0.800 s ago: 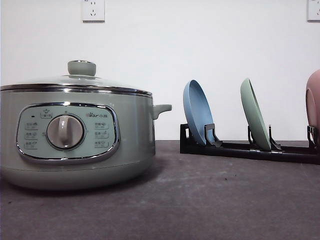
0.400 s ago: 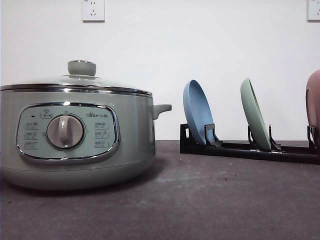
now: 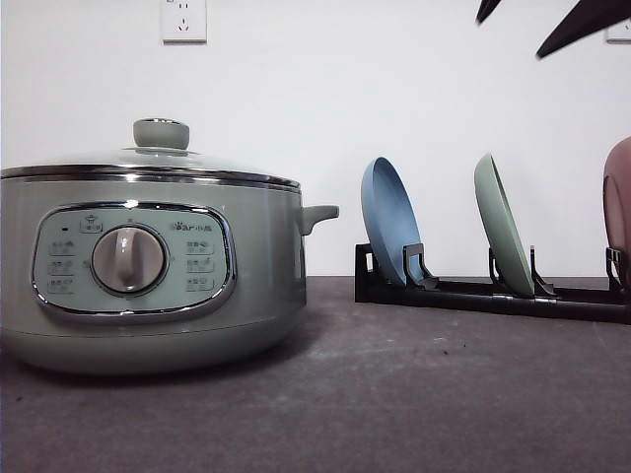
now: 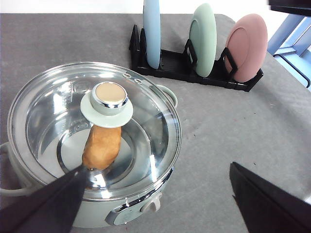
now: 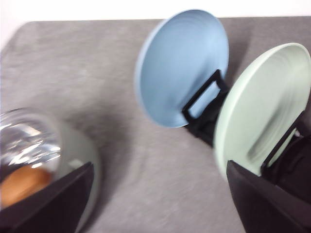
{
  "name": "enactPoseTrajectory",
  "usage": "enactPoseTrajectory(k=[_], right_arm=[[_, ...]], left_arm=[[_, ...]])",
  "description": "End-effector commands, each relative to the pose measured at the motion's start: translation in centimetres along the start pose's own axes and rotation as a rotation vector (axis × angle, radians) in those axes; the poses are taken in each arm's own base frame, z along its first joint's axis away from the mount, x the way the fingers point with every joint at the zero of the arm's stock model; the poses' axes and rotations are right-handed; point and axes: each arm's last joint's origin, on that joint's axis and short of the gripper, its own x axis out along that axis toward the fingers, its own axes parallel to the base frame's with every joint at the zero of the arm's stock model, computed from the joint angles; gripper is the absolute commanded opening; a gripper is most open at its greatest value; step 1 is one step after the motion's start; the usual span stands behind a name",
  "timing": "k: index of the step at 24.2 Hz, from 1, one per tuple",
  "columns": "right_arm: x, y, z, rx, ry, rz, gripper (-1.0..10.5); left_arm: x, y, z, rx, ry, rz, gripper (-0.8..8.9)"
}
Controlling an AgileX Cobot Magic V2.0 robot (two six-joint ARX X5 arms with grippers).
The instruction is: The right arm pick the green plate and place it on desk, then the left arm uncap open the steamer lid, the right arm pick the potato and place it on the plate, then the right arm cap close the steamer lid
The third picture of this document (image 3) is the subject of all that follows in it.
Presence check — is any green plate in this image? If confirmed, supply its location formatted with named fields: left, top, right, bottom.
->
left=473, top=153, right=536, bottom=299

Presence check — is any glass lid with green knob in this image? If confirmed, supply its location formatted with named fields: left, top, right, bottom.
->
left=0, top=116, right=302, bottom=192

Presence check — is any pink plate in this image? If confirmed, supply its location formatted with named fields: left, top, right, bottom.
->
left=601, top=138, right=631, bottom=258

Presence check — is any blue plate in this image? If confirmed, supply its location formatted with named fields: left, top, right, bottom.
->
left=360, top=156, right=424, bottom=287

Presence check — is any black plate rack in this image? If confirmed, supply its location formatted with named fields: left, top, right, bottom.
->
left=353, top=240, right=631, bottom=325

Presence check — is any pale green electric steamer pot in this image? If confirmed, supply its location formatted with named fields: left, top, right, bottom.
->
left=0, top=169, right=340, bottom=376

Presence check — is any white wall socket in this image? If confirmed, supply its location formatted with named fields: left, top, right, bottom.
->
left=162, top=0, right=208, bottom=45
left=605, top=18, right=631, bottom=44

